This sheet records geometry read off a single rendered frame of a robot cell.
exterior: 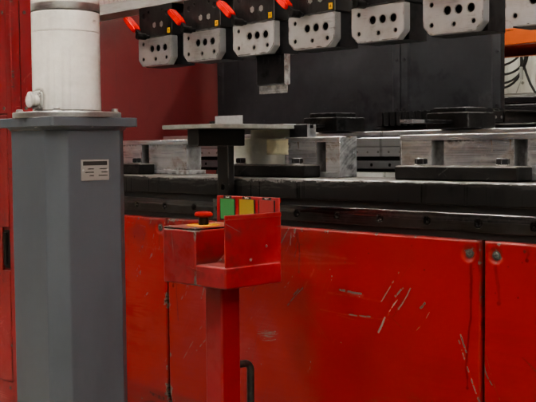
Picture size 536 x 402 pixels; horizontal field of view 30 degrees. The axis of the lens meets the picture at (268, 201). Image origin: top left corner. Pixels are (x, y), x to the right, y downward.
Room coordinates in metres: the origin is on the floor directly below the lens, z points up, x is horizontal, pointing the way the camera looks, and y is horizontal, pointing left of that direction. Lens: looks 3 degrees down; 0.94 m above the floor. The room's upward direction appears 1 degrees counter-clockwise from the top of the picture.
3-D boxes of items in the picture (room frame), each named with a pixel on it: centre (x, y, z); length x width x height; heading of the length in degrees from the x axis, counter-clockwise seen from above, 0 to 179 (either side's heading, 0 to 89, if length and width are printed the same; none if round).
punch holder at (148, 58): (2.81, 0.28, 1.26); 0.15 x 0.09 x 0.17; 43
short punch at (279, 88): (2.50, -0.02, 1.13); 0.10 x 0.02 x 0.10; 43
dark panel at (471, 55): (3.02, -0.22, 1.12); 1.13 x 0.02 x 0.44; 43
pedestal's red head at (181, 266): (2.12, 0.10, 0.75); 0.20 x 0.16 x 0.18; 44
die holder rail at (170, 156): (2.90, 0.36, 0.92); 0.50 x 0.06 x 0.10; 43
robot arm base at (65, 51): (1.79, 0.36, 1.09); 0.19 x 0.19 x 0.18
